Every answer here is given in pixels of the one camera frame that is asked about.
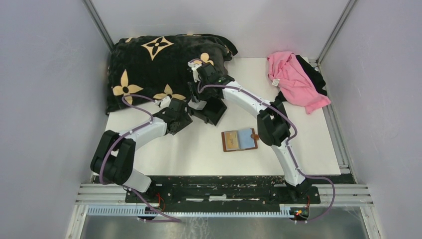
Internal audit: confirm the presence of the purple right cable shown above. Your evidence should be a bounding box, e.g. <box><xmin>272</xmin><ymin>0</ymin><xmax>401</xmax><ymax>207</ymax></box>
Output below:
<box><xmin>188</xmin><ymin>58</ymin><xmax>336</xmax><ymax>224</ymax></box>

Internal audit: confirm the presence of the black floral plush pillow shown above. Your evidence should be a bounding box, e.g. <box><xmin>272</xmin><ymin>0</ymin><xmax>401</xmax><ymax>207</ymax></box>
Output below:
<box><xmin>105</xmin><ymin>34</ymin><xmax>238</xmax><ymax>114</ymax></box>

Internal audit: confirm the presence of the yellow card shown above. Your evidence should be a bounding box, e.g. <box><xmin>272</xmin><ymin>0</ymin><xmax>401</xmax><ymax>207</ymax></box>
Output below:
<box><xmin>224</xmin><ymin>131</ymin><xmax>239</xmax><ymax>151</ymax></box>

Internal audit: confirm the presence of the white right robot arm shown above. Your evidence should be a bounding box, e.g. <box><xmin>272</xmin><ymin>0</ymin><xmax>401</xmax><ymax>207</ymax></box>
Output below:
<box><xmin>188</xmin><ymin>60</ymin><xmax>312</xmax><ymax>203</ymax></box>

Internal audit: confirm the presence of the white slotted cable duct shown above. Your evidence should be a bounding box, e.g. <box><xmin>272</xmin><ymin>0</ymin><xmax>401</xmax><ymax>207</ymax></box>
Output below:
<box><xmin>87</xmin><ymin>205</ymin><xmax>294</xmax><ymax>219</ymax></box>

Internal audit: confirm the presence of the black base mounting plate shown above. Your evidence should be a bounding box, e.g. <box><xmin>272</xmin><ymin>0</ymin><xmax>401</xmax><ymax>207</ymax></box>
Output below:
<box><xmin>94</xmin><ymin>175</ymin><xmax>355</xmax><ymax>214</ymax></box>

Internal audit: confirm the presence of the white card stack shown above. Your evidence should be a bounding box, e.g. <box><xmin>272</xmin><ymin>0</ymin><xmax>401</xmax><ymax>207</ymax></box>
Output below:
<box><xmin>188</xmin><ymin>100</ymin><xmax>207</xmax><ymax>111</ymax></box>

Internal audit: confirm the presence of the brown leather card holder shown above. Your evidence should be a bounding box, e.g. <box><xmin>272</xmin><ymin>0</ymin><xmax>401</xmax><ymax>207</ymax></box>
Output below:
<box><xmin>221</xmin><ymin>128</ymin><xmax>259</xmax><ymax>152</ymax></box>

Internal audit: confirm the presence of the pink cloth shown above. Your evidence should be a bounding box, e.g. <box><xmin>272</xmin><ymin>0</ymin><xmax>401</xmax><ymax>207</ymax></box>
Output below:
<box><xmin>266</xmin><ymin>51</ymin><xmax>331</xmax><ymax>115</ymax></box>

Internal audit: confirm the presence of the black cloth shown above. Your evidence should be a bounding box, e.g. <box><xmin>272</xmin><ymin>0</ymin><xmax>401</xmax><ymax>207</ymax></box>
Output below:
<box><xmin>269</xmin><ymin>52</ymin><xmax>327</xmax><ymax>107</ymax></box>

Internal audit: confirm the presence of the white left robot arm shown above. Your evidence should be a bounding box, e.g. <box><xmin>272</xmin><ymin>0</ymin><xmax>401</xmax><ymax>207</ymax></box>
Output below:
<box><xmin>90</xmin><ymin>99</ymin><xmax>193</xmax><ymax>203</ymax></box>

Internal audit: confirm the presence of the purple cable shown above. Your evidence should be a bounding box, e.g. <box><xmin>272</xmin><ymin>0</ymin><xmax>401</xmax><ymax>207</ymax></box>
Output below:
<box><xmin>99</xmin><ymin>94</ymin><xmax>183</xmax><ymax>223</ymax></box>
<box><xmin>188</xmin><ymin>58</ymin><xmax>336</xmax><ymax>224</ymax></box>

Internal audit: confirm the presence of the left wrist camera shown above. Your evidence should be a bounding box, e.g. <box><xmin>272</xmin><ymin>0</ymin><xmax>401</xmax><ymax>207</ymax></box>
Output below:
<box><xmin>156</xmin><ymin>96</ymin><xmax>172</xmax><ymax>108</ymax></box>

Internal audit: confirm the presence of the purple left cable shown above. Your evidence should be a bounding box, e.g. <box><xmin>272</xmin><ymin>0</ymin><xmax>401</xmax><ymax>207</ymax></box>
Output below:
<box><xmin>99</xmin><ymin>94</ymin><xmax>183</xmax><ymax>223</ymax></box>

